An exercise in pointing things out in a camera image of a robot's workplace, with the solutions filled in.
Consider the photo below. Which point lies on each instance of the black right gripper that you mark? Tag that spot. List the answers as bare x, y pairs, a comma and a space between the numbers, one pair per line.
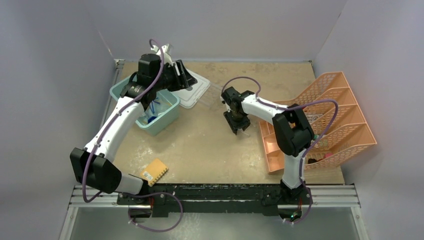
234, 125

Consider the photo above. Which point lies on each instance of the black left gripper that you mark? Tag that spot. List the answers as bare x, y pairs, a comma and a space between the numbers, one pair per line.
182, 81

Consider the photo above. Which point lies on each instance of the blue safety glasses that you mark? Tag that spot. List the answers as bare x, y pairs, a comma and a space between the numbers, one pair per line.
155, 106

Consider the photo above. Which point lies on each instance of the blue base small flask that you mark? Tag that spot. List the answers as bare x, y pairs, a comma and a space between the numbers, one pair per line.
150, 119

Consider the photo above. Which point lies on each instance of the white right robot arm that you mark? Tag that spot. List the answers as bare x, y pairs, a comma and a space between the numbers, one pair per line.
292, 131

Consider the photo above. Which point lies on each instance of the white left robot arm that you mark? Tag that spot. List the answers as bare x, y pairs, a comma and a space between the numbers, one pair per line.
93, 164

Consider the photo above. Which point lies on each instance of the white plastic bin lid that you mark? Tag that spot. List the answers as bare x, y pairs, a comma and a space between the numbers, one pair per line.
190, 96

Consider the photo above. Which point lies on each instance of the clear plastic tube rack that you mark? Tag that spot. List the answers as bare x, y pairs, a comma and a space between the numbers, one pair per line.
211, 98

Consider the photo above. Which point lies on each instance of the teal plastic bin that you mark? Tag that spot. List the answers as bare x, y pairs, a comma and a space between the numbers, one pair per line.
159, 112

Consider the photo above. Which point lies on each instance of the orange mesh file rack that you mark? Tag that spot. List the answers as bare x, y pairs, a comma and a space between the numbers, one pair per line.
345, 130

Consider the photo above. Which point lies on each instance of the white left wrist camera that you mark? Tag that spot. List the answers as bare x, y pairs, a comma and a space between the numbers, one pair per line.
165, 53

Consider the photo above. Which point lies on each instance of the aluminium table edge rail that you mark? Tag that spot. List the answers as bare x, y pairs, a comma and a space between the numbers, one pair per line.
119, 65

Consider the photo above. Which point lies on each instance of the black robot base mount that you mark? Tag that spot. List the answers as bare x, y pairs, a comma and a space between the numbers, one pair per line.
268, 199

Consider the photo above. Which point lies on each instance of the aluminium front frame rail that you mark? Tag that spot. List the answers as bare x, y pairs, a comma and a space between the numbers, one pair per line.
335, 214

